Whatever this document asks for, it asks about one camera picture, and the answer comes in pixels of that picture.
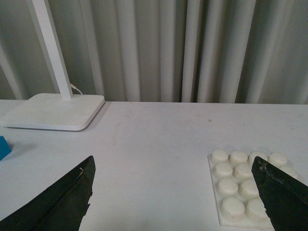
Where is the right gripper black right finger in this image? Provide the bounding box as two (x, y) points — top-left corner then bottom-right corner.
(252, 156), (308, 231)

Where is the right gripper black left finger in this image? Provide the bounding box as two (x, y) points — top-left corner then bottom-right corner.
(0, 156), (96, 231)

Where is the blue three-stud block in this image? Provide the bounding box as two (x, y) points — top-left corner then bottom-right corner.
(0, 136), (12, 160)

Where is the white desk lamp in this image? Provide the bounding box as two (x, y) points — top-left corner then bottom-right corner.
(0, 0), (105, 131)

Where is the grey pleated curtain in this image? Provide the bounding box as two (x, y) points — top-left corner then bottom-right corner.
(0, 0), (308, 105)

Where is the white studded base plate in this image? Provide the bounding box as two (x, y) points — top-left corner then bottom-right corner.
(208, 149), (299, 231)

